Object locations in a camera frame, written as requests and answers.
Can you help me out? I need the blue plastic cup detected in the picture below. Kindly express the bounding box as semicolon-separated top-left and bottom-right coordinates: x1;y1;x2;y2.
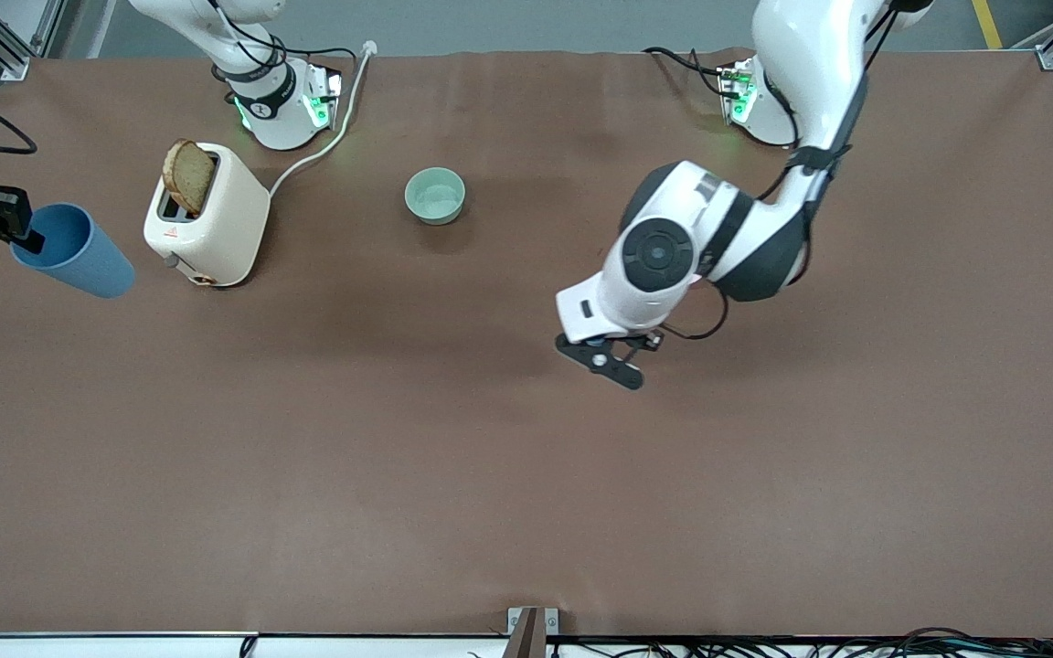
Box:
10;202;137;300

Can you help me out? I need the brown bread slice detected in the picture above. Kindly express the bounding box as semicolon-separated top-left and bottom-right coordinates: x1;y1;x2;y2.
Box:
163;139;218;218

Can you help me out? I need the mint green bowl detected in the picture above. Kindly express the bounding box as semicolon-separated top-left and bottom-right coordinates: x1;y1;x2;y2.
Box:
403;166;468;227

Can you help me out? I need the cream white toaster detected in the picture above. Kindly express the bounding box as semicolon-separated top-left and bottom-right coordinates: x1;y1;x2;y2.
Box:
143;142;271;289

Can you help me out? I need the black left arm base cable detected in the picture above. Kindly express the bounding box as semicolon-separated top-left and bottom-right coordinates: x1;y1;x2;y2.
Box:
643;46;739;100

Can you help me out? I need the black arm base cable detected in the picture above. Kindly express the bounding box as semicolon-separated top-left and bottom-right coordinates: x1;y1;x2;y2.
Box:
643;46;739;100
205;0;359;103

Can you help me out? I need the metal table edge bracket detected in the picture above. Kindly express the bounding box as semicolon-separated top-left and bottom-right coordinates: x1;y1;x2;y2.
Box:
506;606;560;658

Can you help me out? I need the white toaster power cable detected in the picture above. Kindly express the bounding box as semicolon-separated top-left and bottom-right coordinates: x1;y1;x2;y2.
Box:
268;40;378;198

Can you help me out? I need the black right arm base cable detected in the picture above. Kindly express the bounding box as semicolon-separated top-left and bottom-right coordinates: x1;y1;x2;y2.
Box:
205;0;359;103

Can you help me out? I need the black cable bundle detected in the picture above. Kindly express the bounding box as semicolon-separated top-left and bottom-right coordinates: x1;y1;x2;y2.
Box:
548;626;1053;658

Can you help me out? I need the white table edge rail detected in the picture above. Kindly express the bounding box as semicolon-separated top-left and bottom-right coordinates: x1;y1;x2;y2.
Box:
0;632;1053;658

